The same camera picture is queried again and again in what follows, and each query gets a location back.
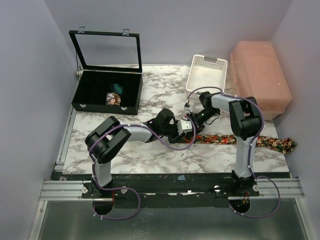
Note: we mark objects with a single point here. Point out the white plastic basket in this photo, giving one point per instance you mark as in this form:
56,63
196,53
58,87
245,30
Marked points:
206,72

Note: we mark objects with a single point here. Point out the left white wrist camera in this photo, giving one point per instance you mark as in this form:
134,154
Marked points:
185,127

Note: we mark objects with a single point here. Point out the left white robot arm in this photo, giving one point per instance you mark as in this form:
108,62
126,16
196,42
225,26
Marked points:
105,142

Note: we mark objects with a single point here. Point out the pink plastic storage box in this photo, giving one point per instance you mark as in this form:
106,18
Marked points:
255,71

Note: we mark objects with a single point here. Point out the aluminium extrusion rail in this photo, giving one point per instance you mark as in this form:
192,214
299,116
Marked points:
61,191

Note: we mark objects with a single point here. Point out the black display box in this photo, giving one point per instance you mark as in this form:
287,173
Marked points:
107,58

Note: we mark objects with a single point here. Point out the black mounting rail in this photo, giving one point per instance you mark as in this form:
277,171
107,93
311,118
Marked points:
178,190

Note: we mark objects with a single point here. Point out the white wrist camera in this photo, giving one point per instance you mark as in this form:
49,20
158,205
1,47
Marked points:
187,106
185,127

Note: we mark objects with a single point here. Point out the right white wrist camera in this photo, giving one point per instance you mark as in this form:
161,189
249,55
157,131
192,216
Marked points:
187,106

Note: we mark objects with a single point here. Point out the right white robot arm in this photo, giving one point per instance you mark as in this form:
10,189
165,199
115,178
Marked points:
246,121

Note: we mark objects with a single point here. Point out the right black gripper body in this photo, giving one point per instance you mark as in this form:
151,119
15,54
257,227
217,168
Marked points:
194,122

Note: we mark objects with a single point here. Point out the rolled patterned tie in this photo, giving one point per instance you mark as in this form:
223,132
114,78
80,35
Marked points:
113,99

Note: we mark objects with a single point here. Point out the rolled teal tie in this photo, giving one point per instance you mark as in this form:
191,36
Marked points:
117,88

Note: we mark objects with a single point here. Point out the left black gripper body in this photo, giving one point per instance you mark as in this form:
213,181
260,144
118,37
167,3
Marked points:
171,132

